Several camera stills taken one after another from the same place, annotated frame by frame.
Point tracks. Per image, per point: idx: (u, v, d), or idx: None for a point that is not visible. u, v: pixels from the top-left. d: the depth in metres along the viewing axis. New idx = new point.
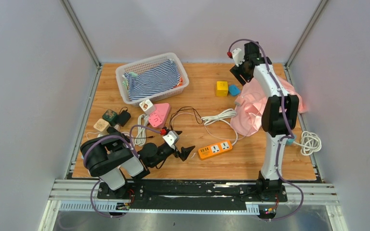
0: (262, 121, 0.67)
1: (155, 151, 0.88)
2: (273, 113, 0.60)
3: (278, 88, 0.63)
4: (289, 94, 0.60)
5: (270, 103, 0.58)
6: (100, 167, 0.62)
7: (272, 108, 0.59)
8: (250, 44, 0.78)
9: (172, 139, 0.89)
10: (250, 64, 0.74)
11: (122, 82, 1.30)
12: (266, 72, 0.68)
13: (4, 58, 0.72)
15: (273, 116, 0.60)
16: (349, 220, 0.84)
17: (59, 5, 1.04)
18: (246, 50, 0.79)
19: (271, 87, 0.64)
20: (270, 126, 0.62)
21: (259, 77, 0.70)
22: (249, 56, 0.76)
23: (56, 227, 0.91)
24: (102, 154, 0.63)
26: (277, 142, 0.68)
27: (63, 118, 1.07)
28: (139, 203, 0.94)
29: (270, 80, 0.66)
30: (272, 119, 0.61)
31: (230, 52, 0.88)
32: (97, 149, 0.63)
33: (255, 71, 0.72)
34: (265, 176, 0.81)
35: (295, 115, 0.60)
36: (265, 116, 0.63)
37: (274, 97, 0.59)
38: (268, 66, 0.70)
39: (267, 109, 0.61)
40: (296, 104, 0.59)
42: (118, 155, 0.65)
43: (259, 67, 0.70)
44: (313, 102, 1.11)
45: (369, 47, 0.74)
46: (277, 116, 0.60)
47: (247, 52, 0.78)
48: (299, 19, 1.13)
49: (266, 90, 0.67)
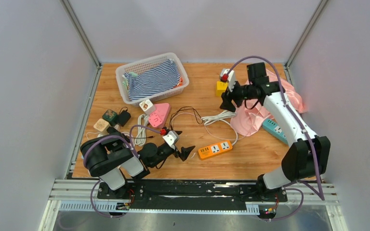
0: (284, 164, 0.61)
1: (155, 151, 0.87)
2: (300, 161, 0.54)
3: (302, 129, 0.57)
4: (315, 137, 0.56)
5: (297, 151, 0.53)
6: (100, 167, 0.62)
7: (299, 156, 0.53)
8: (256, 65, 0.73)
9: (172, 139, 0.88)
10: (259, 92, 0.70)
11: (123, 82, 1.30)
12: (282, 105, 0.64)
13: (4, 58, 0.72)
15: (301, 165, 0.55)
16: (349, 220, 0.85)
17: (59, 5, 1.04)
18: (251, 73, 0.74)
19: (293, 126, 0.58)
20: (298, 174, 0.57)
21: (273, 109, 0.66)
22: (257, 83, 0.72)
23: (56, 227, 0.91)
24: (102, 155, 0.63)
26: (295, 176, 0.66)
27: (63, 118, 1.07)
28: (140, 203, 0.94)
29: (289, 116, 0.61)
30: (299, 166, 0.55)
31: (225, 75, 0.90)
32: (97, 149, 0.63)
33: (268, 102, 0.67)
34: (269, 187, 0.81)
35: (325, 160, 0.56)
36: (290, 161, 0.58)
37: (299, 143, 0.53)
38: (283, 96, 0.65)
39: (292, 155, 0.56)
40: (326, 148, 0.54)
42: (118, 155, 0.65)
43: (272, 98, 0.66)
44: (313, 102, 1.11)
45: (369, 47, 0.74)
46: (304, 163, 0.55)
47: (254, 77, 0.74)
48: (299, 19, 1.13)
49: (285, 127, 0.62)
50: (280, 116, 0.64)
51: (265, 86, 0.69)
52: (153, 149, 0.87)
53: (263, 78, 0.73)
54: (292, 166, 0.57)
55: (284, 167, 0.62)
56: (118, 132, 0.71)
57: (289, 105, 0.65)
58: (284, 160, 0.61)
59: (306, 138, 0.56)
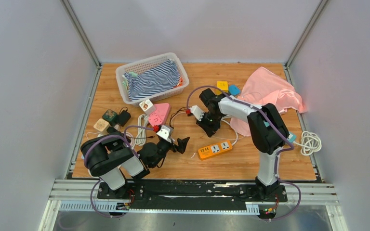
0: (255, 143, 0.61)
1: (155, 150, 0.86)
2: (261, 128, 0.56)
3: (249, 106, 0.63)
4: (263, 105, 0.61)
5: (252, 121, 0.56)
6: (101, 166, 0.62)
7: (257, 123, 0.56)
8: (204, 91, 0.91)
9: (166, 132, 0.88)
10: (214, 105, 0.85)
11: (122, 82, 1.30)
12: (230, 100, 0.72)
13: (4, 57, 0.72)
15: (263, 132, 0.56)
16: (349, 220, 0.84)
17: (59, 5, 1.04)
18: (203, 97, 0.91)
19: (243, 108, 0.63)
20: (269, 144, 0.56)
21: (227, 108, 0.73)
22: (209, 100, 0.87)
23: (56, 227, 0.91)
24: (101, 154, 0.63)
26: (274, 156, 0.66)
27: (63, 119, 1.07)
28: (139, 203, 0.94)
29: (237, 104, 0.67)
30: (264, 135, 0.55)
31: (187, 110, 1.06)
32: (96, 149, 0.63)
33: (221, 106, 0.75)
34: (266, 184, 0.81)
35: (281, 121, 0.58)
36: (256, 137, 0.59)
37: (251, 114, 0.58)
38: (228, 96, 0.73)
39: (253, 129, 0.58)
40: (274, 110, 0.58)
42: (117, 155, 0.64)
43: (222, 101, 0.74)
44: (313, 102, 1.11)
45: None
46: (266, 130, 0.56)
47: (205, 98, 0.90)
48: (300, 19, 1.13)
49: (241, 114, 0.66)
50: (234, 112, 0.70)
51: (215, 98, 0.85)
52: (153, 148, 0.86)
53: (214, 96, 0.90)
54: (260, 139, 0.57)
55: (258, 148, 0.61)
56: (117, 132, 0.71)
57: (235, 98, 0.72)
58: (255, 140, 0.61)
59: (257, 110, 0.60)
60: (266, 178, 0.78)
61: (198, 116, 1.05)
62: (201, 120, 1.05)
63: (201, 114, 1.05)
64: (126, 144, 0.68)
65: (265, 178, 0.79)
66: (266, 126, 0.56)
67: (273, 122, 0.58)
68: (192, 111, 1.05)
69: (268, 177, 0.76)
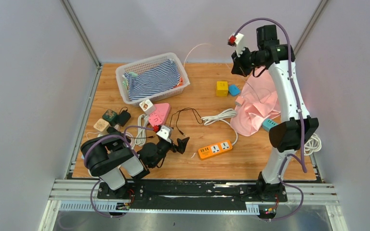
0: (271, 135, 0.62)
1: (155, 150, 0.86)
2: (287, 135, 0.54)
3: (297, 108, 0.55)
4: (308, 117, 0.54)
5: (287, 129, 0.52)
6: (101, 166, 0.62)
7: (288, 133, 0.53)
8: (266, 27, 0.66)
9: (166, 132, 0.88)
10: (268, 53, 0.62)
11: (123, 82, 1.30)
12: (287, 78, 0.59)
13: (5, 58, 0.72)
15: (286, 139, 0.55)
16: (349, 220, 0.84)
17: (59, 5, 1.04)
18: (261, 35, 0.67)
19: (289, 103, 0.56)
20: (282, 144, 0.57)
21: (277, 80, 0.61)
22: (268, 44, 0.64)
23: (56, 227, 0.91)
24: (102, 154, 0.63)
26: (284, 156, 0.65)
27: (63, 119, 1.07)
28: (140, 203, 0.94)
29: (290, 90, 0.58)
30: (284, 139, 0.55)
31: (232, 38, 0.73)
32: (97, 149, 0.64)
33: (273, 69, 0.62)
34: (268, 182, 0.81)
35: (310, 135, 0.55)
36: (277, 133, 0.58)
37: (291, 121, 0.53)
38: (290, 66, 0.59)
39: (280, 132, 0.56)
40: (314, 128, 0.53)
42: (118, 154, 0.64)
43: (278, 68, 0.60)
44: (313, 102, 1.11)
45: None
46: (290, 137, 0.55)
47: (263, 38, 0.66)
48: (300, 19, 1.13)
49: (282, 101, 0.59)
50: (280, 89, 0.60)
51: (274, 48, 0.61)
52: (153, 148, 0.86)
53: (273, 40, 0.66)
54: (279, 139, 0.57)
55: (270, 138, 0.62)
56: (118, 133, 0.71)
57: (294, 77, 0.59)
58: (272, 130, 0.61)
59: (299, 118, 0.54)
60: (269, 175, 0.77)
61: (240, 50, 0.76)
62: (240, 57, 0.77)
63: (243, 47, 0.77)
64: (126, 144, 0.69)
65: (268, 176, 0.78)
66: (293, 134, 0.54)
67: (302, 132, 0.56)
68: (236, 42, 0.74)
69: (270, 175, 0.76)
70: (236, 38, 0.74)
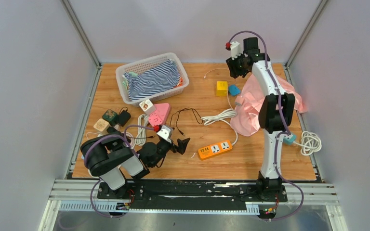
0: (259, 119, 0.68)
1: (155, 150, 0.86)
2: (270, 111, 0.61)
3: (275, 87, 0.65)
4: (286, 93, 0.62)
5: (268, 102, 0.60)
6: (101, 166, 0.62)
7: (270, 106, 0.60)
8: (249, 39, 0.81)
9: (166, 132, 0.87)
10: (249, 59, 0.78)
11: (122, 82, 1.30)
12: (265, 70, 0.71)
13: (4, 57, 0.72)
15: (270, 114, 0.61)
16: (349, 220, 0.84)
17: (59, 5, 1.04)
18: (246, 45, 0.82)
19: (268, 85, 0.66)
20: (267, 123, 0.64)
21: (258, 74, 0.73)
22: (249, 52, 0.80)
23: (56, 227, 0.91)
24: (102, 154, 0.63)
26: (275, 138, 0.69)
27: (63, 119, 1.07)
28: (140, 203, 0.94)
29: (268, 77, 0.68)
30: (269, 115, 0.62)
31: (227, 44, 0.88)
32: (97, 149, 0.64)
33: (253, 67, 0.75)
34: (265, 175, 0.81)
35: (292, 112, 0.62)
36: (263, 112, 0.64)
37: (270, 96, 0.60)
38: (267, 63, 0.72)
39: (264, 109, 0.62)
40: (292, 102, 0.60)
42: (119, 154, 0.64)
43: (257, 64, 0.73)
44: (313, 102, 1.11)
45: None
46: (273, 113, 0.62)
47: (247, 48, 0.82)
48: (300, 19, 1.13)
49: (263, 87, 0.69)
50: (261, 80, 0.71)
51: (254, 55, 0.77)
52: (153, 148, 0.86)
53: (256, 49, 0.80)
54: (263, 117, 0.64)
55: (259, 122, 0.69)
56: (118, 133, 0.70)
57: (270, 70, 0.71)
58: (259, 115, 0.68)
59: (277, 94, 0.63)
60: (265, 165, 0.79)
61: (234, 55, 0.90)
62: (234, 59, 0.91)
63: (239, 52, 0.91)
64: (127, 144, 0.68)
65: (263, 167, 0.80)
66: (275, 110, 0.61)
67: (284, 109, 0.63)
68: (231, 48, 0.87)
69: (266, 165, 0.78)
70: (231, 44, 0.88)
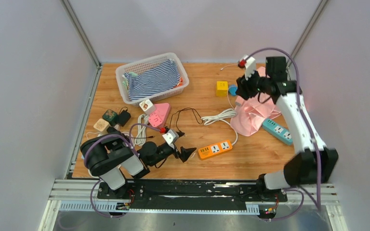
0: (287, 169, 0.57)
1: (155, 149, 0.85)
2: (303, 170, 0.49)
3: (312, 138, 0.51)
4: (325, 147, 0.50)
5: (302, 160, 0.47)
6: (101, 166, 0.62)
7: (304, 165, 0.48)
8: (276, 58, 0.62)
9: (171, 137, 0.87)
10: (274, 89, 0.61)
11: (122, 82, 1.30)
12: (296, 109, 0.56)
13: (4, 57, 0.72)
15: (303, 174, 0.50)
16: (349, 220, 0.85)
17: (59, 5, 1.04)
18: (270, 65, 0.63)
19: (302, 134, 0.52)
20: (299, 179, 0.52)
21: (286, 112, 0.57)
22: (274, 77, 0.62)
23: (56, 227, 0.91)
24: (104, 155, 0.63)
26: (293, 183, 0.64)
27: (63, 119, 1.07)
28: (140, 203, 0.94)
29: (301, 121, 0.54)
30: (301, 175, 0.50)
31: (242, 60, 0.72)
32: (97, 149, 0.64)
33: (280, 102, 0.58)
34: (268, 187, 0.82)
35: (331, 170, 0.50)
36: (293, 167, 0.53)
37: (305, 153, 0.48)
38: (298, 98, 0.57)
39: (297, 165, 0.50)
40: (333, 161, 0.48)
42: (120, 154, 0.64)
43: (286, 100, 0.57)
44: (313, 102, 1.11)
45: None
46: (307, 173, 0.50)
47: (271, 70, 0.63)
48: (300, 19, 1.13)
49: (294, 132, 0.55)
50: (291, 122, 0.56)
51: (281, 83, 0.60)
52: (152, 147, 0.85)
53: (282, 73, 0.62)
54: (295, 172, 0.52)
55: (287, 173, 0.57)
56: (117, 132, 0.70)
57: (303, 109, 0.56)
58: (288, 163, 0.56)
59: (314, 148, 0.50)
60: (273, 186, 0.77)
61: (249, 73, 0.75)
62: (247, 79, 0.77)
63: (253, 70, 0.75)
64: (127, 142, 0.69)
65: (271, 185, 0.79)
66: (310, 168, 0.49)
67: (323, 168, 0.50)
68: (246, 67, 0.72)
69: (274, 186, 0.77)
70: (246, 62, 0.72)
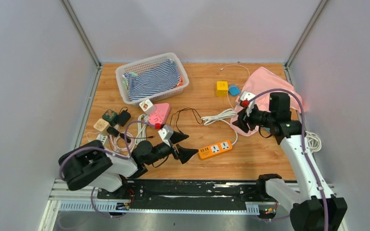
0: (291, 218, 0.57)
1: (150, 149, 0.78)
2: (311, 220, 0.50)
3: (318, 185, 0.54)
4: (332, 197, 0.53)
5: (309, 210, 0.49)
6: (79, 180, 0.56)
7: (312, 214, 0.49)
8: (280, 98, 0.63)
9: (164, 132, 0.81)
10: (278, 129, 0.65)
11: (122, 82, 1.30)
12: (300, 152, 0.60)
13: (4, 57, 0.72)
15: (310, 224, 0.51)
16: (349, 220, 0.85)
17: (59, 5, 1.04)
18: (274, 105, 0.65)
19: (308, 180, 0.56)
20: (306, 229, 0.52)
21: (291, 154, 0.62)
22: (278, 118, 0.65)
23: (56, 227, 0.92)
24: (80, 167, 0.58)
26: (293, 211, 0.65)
27: (63, 119, 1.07)
28: (139, 203, 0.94)
29: (306, 166, 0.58)
30: (309, 224, 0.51)
31: (245, 101, 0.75)
32: (72, 162, 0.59)
33: (284, 143, 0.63)
34: (268, 191, 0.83)
35: (339, 221, 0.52)
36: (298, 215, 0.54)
37: (311, 202, 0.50)
38: (302, 140, 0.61)
39: (303, 214, 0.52)
40: (341, 212, 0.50)
42: (97, 165, 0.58)
43: (291, 142, 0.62)
44: (313, 102, 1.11)
45: (369, 46, 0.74)
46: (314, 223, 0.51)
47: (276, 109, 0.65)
48: (300, 19, 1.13)
49: (300, 178, 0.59)
50: (297, 165, 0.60)
51: (284, 124, 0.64)
52: (148, 147, 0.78)
53: (286, 112, 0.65)
54: (301, 223, 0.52)
55: (291, 222, 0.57)
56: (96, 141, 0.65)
57: (308, 152, 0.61)
58: (292, 211, 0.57)
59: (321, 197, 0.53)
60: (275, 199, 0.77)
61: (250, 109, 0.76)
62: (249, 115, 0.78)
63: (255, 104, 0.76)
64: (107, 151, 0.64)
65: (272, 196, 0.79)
66: (318, 218, 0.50)
67: (329, 217, 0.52)
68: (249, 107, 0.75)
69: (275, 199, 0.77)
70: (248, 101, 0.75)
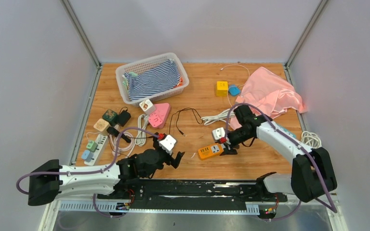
0: (296, 194, 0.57)
1: (156, 160, 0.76)
2: (307, 176, 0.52)
3: (297, 145, 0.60)
4: (313, 149, 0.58)
5: (298, 164, 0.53)
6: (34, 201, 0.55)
7: (302, 168, 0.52)
8: (240, 107, 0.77)
9: (172, 143, 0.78)
10: (250, 126, 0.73)
11: (122, 82, 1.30)
12: (273, 131, 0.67)
13: (3, 57, 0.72)
15: (310, 181, 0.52)
16: (350, 220, 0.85)
17: (59, 5, 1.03)
18: (239, 114, 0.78)
19: (288, 146, 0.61)
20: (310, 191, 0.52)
21: (268, 137, 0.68)
22: (245, 119, 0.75)
23: (56, 227, 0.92)
24: (33, 189, 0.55)
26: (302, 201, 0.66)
27: (63, 118, 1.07)
28: (140, 203, 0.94)
29: (283, 138, 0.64)
30: (308, 181, 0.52)
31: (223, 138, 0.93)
32: (31, 182, 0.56)
33: (260, 132, 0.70)
34: (270, 190, 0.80)
35: (331, 172, 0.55)
36: (297, 182, 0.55)
37: (298, 158, 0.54)
38: (271, 123, 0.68)
39: (297, 174, 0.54)
40: (326, 160, 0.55)
42: (41, 189, 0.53)
43: (263, 128, 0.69)
44: (313, 103, 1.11)
45: None
46: (312, 179, 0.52)
47: (242, 115, 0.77)
48: (300, 19, 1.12)
49: (283, 149, 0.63)
50: (276, 142, 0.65)
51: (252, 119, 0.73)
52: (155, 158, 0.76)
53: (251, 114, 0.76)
54: (302, 186, 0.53)
55: (295, 194, 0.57)
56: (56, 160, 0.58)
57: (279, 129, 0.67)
58: (292, 185, 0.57)
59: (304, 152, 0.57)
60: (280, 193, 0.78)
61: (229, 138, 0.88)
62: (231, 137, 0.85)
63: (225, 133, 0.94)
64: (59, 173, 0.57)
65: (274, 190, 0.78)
66: (311, 173, 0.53)
67: (322, 171, 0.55)
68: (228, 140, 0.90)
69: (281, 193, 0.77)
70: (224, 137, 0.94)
